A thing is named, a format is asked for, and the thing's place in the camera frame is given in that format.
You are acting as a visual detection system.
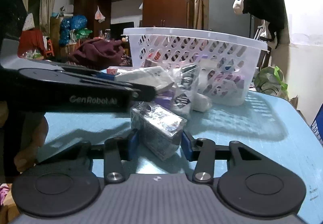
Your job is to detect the pale hanging plastic bag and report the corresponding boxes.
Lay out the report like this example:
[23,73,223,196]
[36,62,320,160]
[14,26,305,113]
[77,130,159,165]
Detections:
[94,6,106,23]

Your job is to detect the wooden poles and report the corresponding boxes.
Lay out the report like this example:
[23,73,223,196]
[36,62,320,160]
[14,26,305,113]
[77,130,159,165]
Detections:
[194,0,203,30]

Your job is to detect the white plastic lattice basket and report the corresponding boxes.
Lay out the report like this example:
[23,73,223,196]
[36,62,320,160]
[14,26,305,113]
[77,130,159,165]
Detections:
[121,28,268,106]

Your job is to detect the small gauze roll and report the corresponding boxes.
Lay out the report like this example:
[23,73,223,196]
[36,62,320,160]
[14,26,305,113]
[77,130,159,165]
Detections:
[193,93,213,113]

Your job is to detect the dark patterned packet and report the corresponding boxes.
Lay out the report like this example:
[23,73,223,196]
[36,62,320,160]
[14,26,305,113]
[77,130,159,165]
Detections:
[173,64,201,120]

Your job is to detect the grey metal tube frame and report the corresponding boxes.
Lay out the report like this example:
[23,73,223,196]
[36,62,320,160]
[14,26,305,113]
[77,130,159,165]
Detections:
[254,21,267,41]

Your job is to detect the person's left hand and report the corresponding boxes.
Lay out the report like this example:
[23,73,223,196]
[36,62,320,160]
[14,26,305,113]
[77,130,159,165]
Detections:
[14,113,49,173]

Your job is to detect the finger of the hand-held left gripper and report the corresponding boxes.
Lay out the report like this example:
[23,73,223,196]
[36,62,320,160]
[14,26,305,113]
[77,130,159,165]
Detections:
[57,63,117,81]
[83,74,157,102]

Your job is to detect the blue plastic bag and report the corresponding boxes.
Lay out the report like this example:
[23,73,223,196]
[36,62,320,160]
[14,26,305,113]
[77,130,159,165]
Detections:
[59,15,87,46]

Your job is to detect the silver plastic-wrapped box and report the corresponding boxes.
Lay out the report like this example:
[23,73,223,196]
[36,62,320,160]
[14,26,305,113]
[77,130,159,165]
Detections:
[130,102,188,161]

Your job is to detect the blue tote bag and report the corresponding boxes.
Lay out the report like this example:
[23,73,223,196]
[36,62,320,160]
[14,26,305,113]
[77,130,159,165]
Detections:
[310,104,323,146]

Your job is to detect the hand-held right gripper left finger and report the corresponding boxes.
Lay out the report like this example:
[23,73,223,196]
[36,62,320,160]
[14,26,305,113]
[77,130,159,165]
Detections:
[38,129,141,185]

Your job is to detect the red cloth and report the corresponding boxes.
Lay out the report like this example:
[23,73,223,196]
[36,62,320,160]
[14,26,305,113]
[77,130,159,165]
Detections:
[18,28,48,58]

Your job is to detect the grey metal door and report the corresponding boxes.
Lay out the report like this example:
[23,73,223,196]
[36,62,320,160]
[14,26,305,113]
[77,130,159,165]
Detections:
[202,0,253,38]

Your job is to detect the maroon cloth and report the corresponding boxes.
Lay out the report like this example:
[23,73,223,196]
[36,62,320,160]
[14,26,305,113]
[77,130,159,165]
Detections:
[69,39,125,70]

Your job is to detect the green and white plastic bag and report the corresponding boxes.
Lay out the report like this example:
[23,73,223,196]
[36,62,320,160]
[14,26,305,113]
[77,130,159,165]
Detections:
[254,66,289,101]

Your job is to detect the red and white box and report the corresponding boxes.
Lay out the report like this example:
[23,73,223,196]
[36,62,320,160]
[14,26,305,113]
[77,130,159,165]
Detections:
[106,66,127,75]

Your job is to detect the green packets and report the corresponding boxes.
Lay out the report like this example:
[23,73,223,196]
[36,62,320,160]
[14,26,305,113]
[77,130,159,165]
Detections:
[76,28,93,39]

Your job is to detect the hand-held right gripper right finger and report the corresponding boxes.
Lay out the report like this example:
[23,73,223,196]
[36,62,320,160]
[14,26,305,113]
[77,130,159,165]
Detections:
[182,130,263,184]

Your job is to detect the black television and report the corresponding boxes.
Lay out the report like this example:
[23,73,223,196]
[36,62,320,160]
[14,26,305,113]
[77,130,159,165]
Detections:
[110,22,135,40]

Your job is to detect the long white box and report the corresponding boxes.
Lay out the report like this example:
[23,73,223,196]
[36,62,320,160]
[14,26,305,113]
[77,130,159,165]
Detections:
[115,66,174,93]

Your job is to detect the black hanging garment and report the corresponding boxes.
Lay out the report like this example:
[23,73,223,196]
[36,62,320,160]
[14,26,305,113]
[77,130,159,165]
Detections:
[242,0,288,49]

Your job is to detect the small purple box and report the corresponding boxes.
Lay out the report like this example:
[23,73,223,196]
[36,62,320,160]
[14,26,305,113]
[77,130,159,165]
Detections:
[154,90,177,108]

